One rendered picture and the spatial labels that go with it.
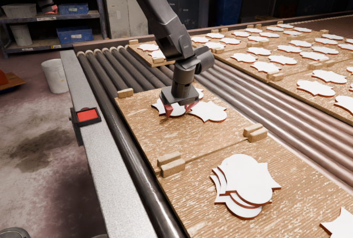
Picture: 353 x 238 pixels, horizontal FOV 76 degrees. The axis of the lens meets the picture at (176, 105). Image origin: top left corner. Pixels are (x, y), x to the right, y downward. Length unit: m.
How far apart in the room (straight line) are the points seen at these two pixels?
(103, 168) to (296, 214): 0.44
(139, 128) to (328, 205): 0.49
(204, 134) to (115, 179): 0.27
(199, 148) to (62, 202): 1.36
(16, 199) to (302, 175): 1.80
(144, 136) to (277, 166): 0.36
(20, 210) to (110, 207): 1.41
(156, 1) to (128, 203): 0.46
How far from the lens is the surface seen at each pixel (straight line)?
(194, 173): 0.56
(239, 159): 0.57
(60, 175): 2.02
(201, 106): 0.78
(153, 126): 0.70
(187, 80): 0.62
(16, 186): 2.10
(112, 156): 0.65
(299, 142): 0.75
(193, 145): 0.63
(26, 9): 4.98
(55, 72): 3.13
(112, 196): 0.56
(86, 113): 0.83
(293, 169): 0.63
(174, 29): 0.58
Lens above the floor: 1.35
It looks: 31 degrees down
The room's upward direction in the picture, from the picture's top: straight up
